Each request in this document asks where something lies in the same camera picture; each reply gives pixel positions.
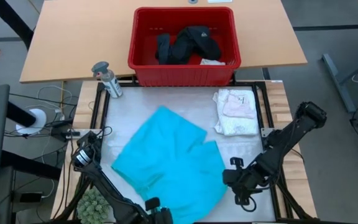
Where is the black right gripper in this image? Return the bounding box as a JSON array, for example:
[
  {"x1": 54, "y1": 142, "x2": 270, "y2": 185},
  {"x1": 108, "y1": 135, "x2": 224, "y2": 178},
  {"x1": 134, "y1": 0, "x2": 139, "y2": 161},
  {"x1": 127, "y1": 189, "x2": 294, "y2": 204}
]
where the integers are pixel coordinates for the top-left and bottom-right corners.
[{"x1": 222, "y1": 157, "x2": 265, "y2": 206}]

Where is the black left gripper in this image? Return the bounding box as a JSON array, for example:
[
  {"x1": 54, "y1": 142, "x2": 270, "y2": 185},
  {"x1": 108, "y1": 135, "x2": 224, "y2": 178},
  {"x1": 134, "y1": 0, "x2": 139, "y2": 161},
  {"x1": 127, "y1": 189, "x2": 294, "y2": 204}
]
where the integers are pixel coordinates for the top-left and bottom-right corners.
[{"x1": 144, "y1": 197, "x2": 174, "y2": 224}]

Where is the teal garment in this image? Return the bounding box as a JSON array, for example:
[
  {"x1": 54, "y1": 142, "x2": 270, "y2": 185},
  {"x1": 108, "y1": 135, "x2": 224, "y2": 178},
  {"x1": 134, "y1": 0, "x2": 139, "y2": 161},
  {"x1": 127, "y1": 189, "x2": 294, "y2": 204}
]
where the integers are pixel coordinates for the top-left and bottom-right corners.
[{"x1": 111, "y1": 105, "x2": 229, "y2": 224}]

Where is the white lace garment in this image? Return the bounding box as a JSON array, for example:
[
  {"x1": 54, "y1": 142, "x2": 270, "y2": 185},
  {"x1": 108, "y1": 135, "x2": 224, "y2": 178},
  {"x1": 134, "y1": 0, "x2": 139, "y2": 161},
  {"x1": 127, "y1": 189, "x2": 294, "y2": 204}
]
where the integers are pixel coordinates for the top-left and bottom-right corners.
[{"x1": 213, "y1": 88, "x2": 260, "y2": 137}]

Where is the pale pink underwear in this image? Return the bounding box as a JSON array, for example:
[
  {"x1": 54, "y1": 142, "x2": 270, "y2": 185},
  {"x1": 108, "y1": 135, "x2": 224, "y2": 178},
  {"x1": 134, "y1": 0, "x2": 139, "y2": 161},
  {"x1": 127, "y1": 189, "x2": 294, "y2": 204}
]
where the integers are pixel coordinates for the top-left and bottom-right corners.
[{"x1": 222, "y1": 94, "x2": 257, "y2": 119}]

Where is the red plastic bin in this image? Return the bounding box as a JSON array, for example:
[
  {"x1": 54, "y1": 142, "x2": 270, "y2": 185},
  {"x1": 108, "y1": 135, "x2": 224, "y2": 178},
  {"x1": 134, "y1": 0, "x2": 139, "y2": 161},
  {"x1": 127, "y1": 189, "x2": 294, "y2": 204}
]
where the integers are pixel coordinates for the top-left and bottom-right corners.
[{"x1": 127, "y1": 6, "x2": 242, "y2": 87}]

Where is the small green plant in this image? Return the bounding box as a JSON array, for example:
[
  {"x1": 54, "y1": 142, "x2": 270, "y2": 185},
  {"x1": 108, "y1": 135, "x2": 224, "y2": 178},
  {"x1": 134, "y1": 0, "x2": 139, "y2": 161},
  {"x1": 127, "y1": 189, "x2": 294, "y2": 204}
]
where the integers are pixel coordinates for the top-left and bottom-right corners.
[{"x1": 76, "y1": 188, "x2": 111, "y2": 224}]

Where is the black phone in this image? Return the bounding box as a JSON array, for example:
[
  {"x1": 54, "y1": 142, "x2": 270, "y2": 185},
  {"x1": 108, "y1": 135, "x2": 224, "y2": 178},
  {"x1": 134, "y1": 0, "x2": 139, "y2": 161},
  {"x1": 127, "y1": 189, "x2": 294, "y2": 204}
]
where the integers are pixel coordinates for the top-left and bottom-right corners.
[{"x1": 19, "y1": 192, "x2": 43, "y2": 205}]

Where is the small white cloth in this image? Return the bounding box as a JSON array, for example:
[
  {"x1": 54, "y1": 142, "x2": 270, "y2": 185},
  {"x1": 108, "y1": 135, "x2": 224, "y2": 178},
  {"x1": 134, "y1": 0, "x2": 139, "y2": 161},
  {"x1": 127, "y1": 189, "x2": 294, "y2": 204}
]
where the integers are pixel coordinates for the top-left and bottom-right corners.
[{"x1": 200, "y1": 58, "x2": 226, "y2": 66}]

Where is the clear spray bottle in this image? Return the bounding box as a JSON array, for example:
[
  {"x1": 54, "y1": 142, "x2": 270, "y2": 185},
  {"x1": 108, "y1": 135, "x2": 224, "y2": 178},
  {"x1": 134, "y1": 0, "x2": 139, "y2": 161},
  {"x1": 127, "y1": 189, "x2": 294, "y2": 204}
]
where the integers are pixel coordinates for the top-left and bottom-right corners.
[{"x1": 91, "y1": 61, "x2": 124, "y2": 99}]

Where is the grey desk leg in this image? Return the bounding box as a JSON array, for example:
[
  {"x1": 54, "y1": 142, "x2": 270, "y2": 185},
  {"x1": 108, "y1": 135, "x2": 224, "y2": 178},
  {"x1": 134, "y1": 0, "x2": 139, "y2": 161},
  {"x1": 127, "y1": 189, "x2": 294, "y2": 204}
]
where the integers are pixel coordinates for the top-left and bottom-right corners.
[{"x1": 321, "y1": 40, "x2": 358, "y2": 113}]

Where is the black garment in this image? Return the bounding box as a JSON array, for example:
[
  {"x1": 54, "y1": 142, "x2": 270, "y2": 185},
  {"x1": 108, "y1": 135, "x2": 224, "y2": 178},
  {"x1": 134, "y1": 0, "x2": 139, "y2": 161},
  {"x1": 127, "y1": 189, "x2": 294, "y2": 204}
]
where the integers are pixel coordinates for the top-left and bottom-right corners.
[{"x1": 155, "y1": 26, "x2": 223, "y2": 65}]

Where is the light wooden desk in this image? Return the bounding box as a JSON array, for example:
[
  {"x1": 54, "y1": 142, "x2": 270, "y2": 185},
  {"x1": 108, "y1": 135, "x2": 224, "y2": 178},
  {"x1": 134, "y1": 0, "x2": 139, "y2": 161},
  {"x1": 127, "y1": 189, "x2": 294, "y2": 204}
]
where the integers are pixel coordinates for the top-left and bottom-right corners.
[{"x1": 19, "y1": 0, "x2": 308, "y2": 83}]

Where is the black desk leg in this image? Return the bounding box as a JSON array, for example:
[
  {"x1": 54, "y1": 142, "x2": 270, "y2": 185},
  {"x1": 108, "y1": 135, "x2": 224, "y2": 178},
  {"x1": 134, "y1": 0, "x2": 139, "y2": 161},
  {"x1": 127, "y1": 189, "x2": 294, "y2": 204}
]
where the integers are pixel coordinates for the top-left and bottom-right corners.
[{"x1": 0, "y1": 0, "x2": 35, "y2": 50}]

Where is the black right camera cable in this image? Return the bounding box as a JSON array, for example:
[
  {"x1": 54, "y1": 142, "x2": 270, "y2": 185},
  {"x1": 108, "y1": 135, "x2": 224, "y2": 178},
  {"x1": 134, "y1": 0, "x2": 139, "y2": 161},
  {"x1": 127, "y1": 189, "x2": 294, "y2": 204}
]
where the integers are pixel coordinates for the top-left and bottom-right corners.
[{"x1": 246, "y1": 195, "x2": 258, "y2": 213}]

